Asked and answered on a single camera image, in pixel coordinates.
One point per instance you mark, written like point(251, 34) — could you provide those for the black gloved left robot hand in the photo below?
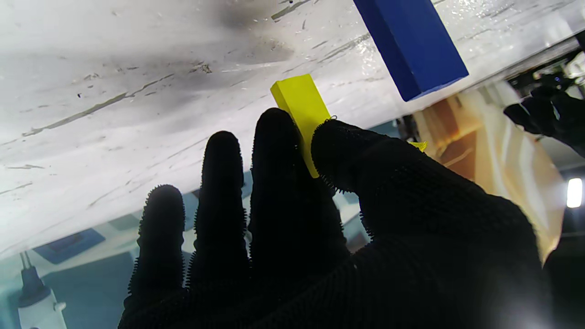
point(553, 121)

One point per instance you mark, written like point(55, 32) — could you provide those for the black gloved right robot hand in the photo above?
point(411, 246)

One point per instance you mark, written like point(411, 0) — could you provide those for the blue domino block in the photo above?
point(411, 45)

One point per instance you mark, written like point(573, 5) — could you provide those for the yellow domino block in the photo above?
point(301, 109)

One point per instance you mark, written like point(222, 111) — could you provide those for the yellow glove tag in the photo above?
point(419, 145)

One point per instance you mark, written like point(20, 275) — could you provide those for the printed laboratory backdrop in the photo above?
point(77, 274)

